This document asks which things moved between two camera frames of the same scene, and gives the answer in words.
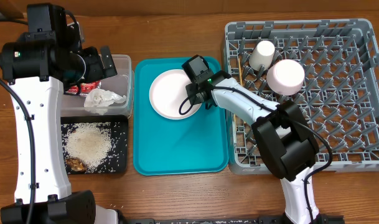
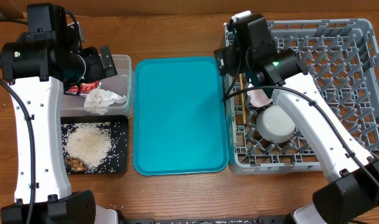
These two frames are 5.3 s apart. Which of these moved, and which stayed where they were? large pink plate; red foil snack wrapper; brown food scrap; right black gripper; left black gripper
Moved: large pink plate; right black gripper
Stayed: left black gripper; brown food scrap; red foil snack wrapper
